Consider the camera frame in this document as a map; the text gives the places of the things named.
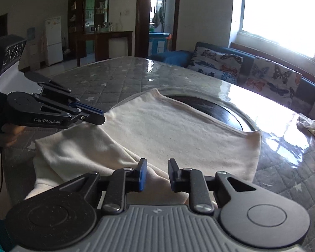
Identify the black round hotplate inset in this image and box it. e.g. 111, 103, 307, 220
167, 94, 258, 131

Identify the cream white garment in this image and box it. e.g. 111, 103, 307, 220
30, 89, 262, 205

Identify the pink plastic bag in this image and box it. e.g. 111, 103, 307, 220
297, 113, 315, 137

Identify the left butterfly cushion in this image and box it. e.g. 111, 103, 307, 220
187, 47, 244, 85

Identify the blue sofa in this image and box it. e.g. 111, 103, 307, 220
148, 41, 315, 116

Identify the butterfly cushion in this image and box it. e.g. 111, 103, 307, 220
187, 47, 244, 85
244, 57, 302, 107

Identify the right butterfly cushion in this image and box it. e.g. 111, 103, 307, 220
244, 57, 302, 107

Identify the dark wooden side table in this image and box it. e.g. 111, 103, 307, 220
74, 31, 133, 67

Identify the white refrigerator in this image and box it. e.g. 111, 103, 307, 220
45, 17, 63, 66

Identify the person's left hand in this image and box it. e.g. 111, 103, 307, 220
0, 124, 25, 147

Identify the window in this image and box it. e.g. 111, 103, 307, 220
241, 0, 315, 59

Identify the blue cabinet in doorway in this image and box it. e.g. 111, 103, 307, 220
148, 32, 170, 56

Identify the grey quilted table cover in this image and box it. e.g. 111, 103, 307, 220
2, 56, 315, 252

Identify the dark wooden door frame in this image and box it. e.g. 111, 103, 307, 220
134, 0, 180, 58

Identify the dark wooden cabinet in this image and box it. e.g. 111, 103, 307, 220
68, 0, 109, 58

